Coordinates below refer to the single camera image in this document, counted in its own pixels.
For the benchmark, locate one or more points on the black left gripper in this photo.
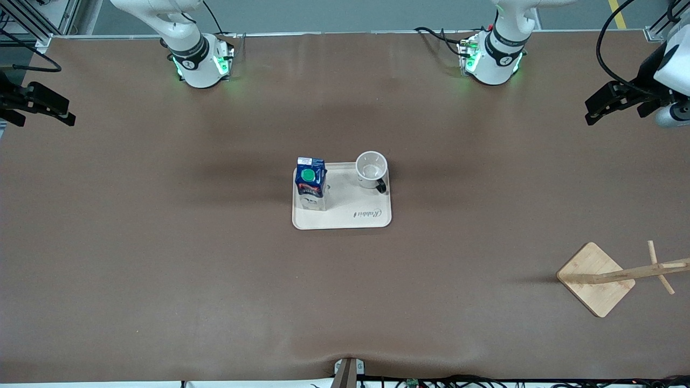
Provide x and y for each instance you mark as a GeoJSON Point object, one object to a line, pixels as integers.
{"type": "Point", "coordinates": [645, 76]}

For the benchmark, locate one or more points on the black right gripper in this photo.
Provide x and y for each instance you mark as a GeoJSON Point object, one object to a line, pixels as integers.
{"type": "Point", "coordinates": [12, 98]}

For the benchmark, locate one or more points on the blue milk carton green cap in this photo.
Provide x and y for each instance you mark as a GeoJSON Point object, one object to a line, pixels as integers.
{"type": "Point", "coordinates": [311, 186]}

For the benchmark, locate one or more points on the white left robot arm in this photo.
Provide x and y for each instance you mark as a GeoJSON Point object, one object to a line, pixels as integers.
{"type": "Point", "coordinates": [498, 64]}

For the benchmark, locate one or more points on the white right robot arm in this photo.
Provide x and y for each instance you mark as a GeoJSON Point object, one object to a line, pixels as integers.
{"type": "Point", "coordinates": [197, 64]}

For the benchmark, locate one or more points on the wooden cup hanging rack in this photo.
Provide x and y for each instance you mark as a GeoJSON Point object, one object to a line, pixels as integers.
{"type": "Point", "coordinates": [593, 272]}

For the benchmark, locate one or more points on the cream rabbit print tray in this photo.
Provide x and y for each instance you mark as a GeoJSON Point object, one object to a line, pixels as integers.
{"type": "Point", "coordinates": [350, 210]}

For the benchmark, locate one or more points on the small green circuit board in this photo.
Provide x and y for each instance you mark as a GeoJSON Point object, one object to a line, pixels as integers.
{"type": "Point", "coordinates": [413, 383]}

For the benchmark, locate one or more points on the metal table edge clamp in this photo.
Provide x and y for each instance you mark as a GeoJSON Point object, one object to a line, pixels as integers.
{"type": "Point", "coordinates": [347, 373]}

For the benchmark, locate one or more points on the aluminium frame profile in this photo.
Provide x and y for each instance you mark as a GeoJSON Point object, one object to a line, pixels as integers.
{"type": "Point", "coordinates": [32, 21]}
{"type": "Point", "coordinates": [666, 24]}

